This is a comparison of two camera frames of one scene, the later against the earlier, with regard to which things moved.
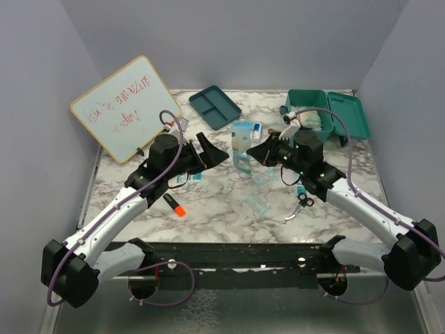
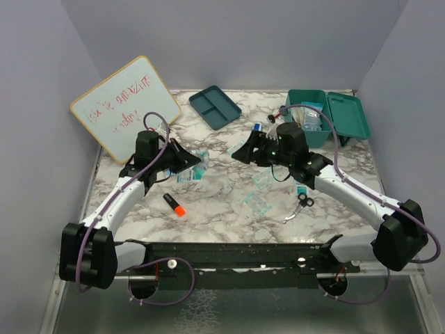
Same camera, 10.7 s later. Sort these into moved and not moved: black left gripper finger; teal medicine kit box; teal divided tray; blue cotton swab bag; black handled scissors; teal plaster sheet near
Moved: blue cotton swab bag; black left gripper finger
Not moved: teal divided tray; teal plaster sheet near; black handled scissors; teal medicine kit box
